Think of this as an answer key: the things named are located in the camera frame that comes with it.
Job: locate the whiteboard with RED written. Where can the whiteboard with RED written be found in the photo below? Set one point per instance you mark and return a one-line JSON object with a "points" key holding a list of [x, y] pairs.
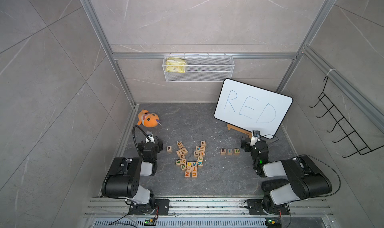
{"points": [[251, 108]]}

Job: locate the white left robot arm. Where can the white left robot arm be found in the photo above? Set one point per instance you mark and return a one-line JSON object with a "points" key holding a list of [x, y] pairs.
{"points": [[122, 180]]}

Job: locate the wooden easel stand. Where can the wooden easel stand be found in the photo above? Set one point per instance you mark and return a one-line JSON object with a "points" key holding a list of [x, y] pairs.
{"points": [[247, 133]]}

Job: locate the orange plush toy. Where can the orange plush toy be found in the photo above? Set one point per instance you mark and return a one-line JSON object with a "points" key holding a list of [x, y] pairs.
{"points": [[147, 119]]}

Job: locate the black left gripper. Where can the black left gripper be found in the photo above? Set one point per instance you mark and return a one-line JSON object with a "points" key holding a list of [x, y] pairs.
{"points": [[158, 146]]}

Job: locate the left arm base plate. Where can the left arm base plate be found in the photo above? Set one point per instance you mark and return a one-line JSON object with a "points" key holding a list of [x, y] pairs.
{"points": [[154, 207]]}

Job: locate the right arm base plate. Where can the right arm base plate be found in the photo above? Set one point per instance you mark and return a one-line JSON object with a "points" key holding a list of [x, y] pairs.
{"points": [[263, 207]]}

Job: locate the black oval pad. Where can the black oval pad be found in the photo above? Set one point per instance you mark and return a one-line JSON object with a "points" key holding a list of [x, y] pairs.
{"points": [[271, 185]]}

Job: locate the wooden block brown C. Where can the wooden block brown C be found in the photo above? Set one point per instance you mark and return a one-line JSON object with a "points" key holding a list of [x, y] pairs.
{"points": [[179, 144]]}

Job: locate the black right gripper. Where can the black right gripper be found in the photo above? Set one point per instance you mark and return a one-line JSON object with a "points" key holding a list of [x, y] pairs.
{"points": [[247, 145]]}

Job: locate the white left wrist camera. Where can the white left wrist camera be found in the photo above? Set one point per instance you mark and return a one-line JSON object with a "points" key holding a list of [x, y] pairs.
{"points": [[150, 137]]}

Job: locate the black wire hook rack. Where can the black wire hook rack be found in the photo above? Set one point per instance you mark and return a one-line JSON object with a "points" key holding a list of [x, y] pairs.
{"points": [[349, 133]]}

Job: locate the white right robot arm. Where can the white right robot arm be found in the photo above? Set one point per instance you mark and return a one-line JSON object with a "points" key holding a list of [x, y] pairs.
{"points": [[306, 180]]}

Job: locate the wooden block green P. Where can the wooden block green P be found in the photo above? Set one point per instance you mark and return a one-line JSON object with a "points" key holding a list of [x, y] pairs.
{"points": [[183, 167]]}

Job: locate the yellow packet in basket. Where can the yellow packet in basket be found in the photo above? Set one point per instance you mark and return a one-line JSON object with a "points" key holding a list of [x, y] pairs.
{"points": [[175, 65]]}

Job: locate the white wire mesh basket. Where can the white wire mesh basket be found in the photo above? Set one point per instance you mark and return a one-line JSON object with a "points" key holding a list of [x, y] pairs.
{"points": [[202, 68]]}

